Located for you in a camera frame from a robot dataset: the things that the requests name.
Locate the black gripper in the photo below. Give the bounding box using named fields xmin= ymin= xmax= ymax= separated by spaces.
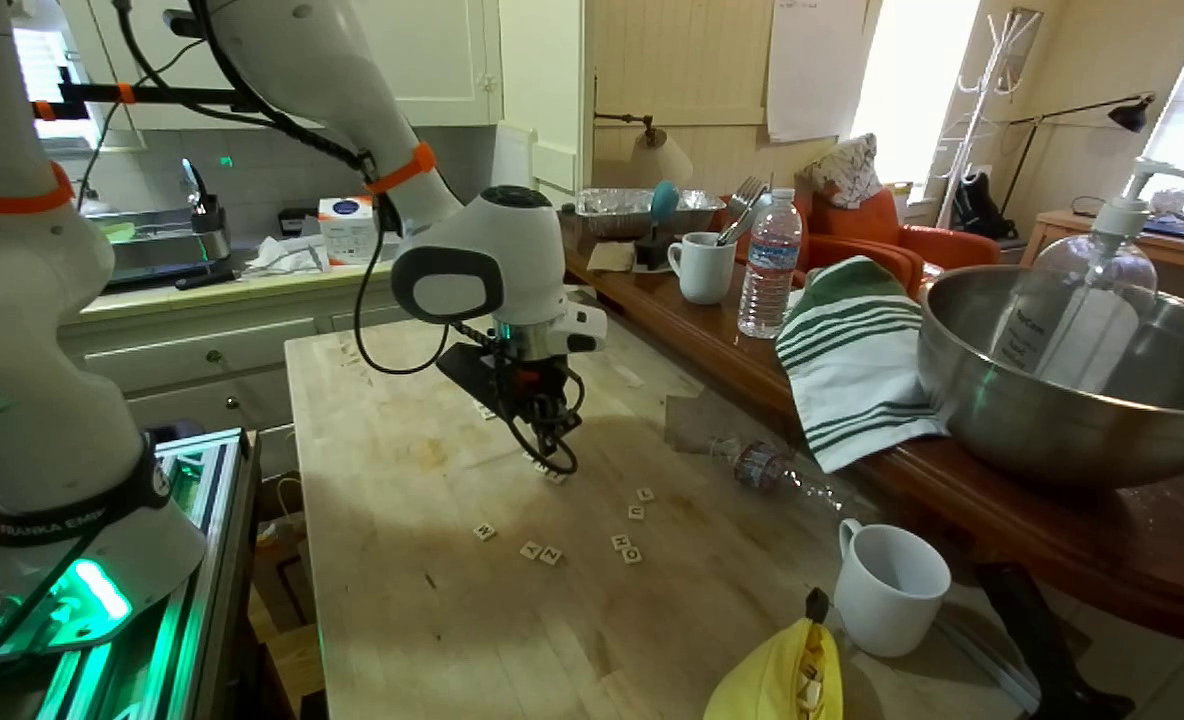
xmin=490 ymin=349 xmax=582 ymax=466

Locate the brown cardboard sheet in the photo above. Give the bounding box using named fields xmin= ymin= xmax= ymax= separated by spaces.
xmin=588 ymin=238 xmax=638 ymax=281

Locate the crushed clear plastic bottle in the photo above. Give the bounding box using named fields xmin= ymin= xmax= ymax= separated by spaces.
xmin=662 ymin=394 xmax=853 ymax=522

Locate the white ceramic mug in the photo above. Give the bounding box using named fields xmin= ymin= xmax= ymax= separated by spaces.
xmin=662 ymin=229 xmax=740 ymax=309
xmin=827 ymin=517 xmax=954 ymax=665

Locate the aluminum foil tray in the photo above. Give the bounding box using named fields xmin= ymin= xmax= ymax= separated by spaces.
xmin=572 ymin=185 xmax=731 ymax=225

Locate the clear water bottle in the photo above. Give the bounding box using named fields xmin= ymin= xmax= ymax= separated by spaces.
xmin=731 ymin=185 xmax=808 ymax=345

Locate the gooseneck lamp tan shade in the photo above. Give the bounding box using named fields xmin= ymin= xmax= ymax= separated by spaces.
xmin=588 ymin=109 xmax=694 ymax=193

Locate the green striped white towel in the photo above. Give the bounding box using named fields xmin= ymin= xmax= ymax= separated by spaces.
xmin=772 ymin=252 xmax=951 ymax=481

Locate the crumpled white cloth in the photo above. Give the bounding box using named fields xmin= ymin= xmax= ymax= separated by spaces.
xmin=242 ymin=233 xmax=332 ymax=281

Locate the yellow banana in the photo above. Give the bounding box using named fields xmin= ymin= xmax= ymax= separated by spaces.
xmin=698 ymin=590 xmax=853 ymax=720

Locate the cream kitchen counter cabinet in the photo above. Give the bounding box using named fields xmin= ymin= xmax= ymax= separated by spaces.
xmin=62 ymin=225 xmax=543 ymax=466

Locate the aluminum robot stand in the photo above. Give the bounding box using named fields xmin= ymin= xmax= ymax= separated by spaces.
xmin=0 ymin=426 xmax=265 ymax=720

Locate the patterned cloth bag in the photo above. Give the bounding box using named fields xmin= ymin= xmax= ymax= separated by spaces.
xmin=799 ymin=128 xmax=884 ymax=213

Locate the black silver dispenser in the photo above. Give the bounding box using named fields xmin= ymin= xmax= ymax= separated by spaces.
xmin=173 ymin=155 xmax=242 ymax=292

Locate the metal dish rack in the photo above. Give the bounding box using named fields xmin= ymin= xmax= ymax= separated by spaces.
xmin=103 ymin=203 xmax=209 ymax=296

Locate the orange chair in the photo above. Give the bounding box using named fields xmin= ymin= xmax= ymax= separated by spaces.
xmin=794 ymin=185 xmax=1009 ymax=299

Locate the clear plastic sheet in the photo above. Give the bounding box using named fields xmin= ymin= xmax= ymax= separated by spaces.
xmin=927 ymin=583 xmax=1050 ymax=720

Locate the large steel mixing bowl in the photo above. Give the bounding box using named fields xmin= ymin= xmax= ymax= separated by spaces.
xmin=917 ymin=259 xmax=1184 ymax=492

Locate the white coat rack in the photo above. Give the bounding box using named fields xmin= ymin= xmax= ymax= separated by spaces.
xmin=932 ymin=5 xmax=1049 ymax=233

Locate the clear pump dispenser bottle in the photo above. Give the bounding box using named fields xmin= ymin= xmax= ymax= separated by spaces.
xmin=987 ymin=155 xmax=1184 ymax=396

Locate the dark wooden side table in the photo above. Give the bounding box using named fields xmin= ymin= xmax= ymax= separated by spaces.
xmin=563 ymin=210 xmax=1184 ymax=652

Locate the black desk lamp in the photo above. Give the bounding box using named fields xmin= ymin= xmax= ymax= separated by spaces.
xmin=995 ymin=92 xmax=1158 ymax=215

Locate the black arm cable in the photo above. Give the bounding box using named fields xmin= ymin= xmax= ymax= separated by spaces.
xmin=108 ymin=0 xmax=582 ymax=481

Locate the cream upper wall cabinet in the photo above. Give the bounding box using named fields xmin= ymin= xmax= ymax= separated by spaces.
xmin=54 ymin=0 xmax=504 ymax=134

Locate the white wall paper sheet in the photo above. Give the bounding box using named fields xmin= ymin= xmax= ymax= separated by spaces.
xmin=765 ymin=0 xmax=884 ymax=149

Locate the black camera boom bar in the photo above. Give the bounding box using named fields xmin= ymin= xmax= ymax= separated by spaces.
xmin=29 ymin=63 xmax=249 ymax=128

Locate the black strap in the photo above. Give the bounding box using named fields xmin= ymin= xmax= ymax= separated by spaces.
xmin=968 ymin=558 xmax=1140 ymax=720

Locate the black stereo camera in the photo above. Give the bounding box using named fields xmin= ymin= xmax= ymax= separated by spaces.
xmin=165 ymin=5 xmax=216 ymax=46

